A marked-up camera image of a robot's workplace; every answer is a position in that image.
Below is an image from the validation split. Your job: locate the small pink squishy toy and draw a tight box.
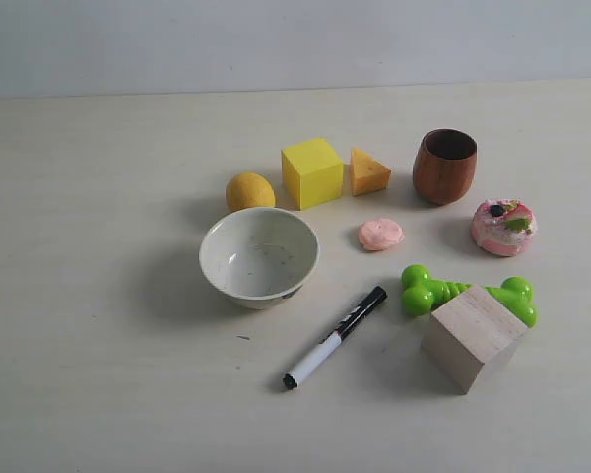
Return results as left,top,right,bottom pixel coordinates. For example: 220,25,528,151
358,218,405,251

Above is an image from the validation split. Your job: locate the white ceramic bowl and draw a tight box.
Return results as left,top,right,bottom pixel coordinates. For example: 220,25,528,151
198,207,321,310

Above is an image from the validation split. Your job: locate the yellow foam cube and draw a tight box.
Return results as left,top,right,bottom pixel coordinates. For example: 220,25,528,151
281,137,344,210

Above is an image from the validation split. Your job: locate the yellow lemon toy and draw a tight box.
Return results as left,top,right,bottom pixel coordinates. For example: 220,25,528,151
226,172,276,212

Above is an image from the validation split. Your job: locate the orange cheese wedge toy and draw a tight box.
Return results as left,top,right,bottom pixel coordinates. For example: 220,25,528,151
350,148,392,196

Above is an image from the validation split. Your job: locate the green plastic bone toy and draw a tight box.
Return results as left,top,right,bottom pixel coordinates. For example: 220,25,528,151
400,264,539,327

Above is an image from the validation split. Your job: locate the black white marker pen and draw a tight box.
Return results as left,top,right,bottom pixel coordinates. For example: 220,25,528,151
282,286,387,390

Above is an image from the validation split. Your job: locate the brown wooden cup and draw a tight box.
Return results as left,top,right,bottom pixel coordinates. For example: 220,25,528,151
412,129,478,206

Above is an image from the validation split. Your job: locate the light wooden cube block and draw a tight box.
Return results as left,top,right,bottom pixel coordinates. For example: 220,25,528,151
421,286,528,394

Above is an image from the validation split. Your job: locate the pink frosted donut toy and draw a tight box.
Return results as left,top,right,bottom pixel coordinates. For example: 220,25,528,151
470,199,538,257

